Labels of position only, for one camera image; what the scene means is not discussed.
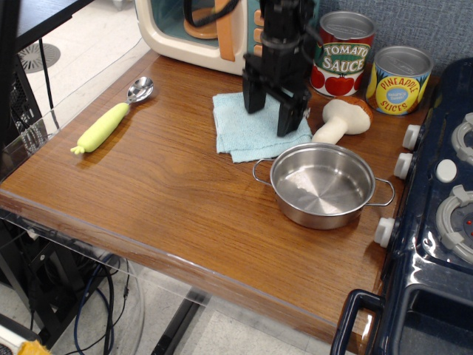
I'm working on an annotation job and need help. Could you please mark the light blue napkin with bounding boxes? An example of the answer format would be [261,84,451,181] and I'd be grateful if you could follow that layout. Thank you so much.
[213,92,313,163]

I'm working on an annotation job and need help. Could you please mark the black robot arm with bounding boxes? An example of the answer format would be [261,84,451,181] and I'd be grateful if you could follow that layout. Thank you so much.
[242,1,324,137]

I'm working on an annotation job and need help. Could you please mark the black metal frame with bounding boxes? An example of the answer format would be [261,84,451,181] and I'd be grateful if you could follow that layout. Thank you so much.
[1,1,88,353]

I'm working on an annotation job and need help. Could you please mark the black cable under table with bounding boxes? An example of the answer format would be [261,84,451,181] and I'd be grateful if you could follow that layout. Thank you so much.
[73,258,131,355]

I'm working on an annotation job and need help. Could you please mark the white stove knob bottom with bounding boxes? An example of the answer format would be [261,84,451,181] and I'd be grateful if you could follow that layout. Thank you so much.
[374,217,395,248]

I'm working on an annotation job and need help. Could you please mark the toy microwave teal and cream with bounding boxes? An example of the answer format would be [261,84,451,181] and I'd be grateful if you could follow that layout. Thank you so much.
[133,0,321,82]

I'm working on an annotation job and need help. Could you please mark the white stove knob middle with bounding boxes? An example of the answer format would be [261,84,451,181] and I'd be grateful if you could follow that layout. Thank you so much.
[394,153,413,180]

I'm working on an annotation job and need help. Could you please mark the stainless steel pot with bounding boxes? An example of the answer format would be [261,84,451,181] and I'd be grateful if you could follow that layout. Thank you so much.
[252,143,395,230]

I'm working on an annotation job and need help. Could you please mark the white stove knob top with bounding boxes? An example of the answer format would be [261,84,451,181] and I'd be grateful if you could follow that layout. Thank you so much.
[402,124,421,151]

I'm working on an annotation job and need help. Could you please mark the pineapple slices can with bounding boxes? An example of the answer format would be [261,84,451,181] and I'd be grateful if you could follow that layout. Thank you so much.
[365,46,434,116]

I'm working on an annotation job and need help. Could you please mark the round floor vent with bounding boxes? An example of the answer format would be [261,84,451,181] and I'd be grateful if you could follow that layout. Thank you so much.
[18,43,61,73]

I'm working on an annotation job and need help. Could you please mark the white stove knob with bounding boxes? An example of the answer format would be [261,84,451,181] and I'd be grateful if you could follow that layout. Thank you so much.
[374,217,395,248]
[394,153,413,180]
[402,124,421,151]

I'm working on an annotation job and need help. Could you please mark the yellow sponge corner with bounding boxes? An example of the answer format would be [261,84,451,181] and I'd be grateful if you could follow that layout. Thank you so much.
[17,340,51,355]

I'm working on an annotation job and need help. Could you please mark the spoon with green handle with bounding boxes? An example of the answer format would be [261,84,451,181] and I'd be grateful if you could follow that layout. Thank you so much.
[70,77,154,155]

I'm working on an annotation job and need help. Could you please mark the blue cable under table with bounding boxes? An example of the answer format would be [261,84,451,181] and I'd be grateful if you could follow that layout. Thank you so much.
[72,254,119,355]

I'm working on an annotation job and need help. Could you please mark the tomato sauce can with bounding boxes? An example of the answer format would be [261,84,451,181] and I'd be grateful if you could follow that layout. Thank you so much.
[310,10,376,97]

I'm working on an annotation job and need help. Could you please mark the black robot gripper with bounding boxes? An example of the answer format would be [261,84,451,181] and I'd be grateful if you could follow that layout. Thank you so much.
[242,33,312,137]

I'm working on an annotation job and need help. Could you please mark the dark blue toy stove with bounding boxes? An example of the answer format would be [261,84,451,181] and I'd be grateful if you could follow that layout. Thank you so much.
[331,58,472,354]

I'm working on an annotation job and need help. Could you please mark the plush mushroom toy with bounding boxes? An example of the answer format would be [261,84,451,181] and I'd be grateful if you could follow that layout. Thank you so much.
[312,96,373,144]

